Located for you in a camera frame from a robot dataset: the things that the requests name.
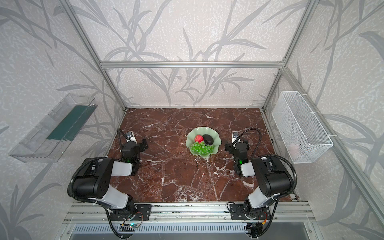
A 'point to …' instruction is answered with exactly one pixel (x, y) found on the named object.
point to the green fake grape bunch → (201, 148)
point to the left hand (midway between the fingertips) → (137, 134)
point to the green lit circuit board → (128, 227)
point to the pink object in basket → (294, 150)
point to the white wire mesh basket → (305, 138)
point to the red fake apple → (198, 138)
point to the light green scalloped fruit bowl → (202, 131)
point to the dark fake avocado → (208, 139)
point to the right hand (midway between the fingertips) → (236, 134)
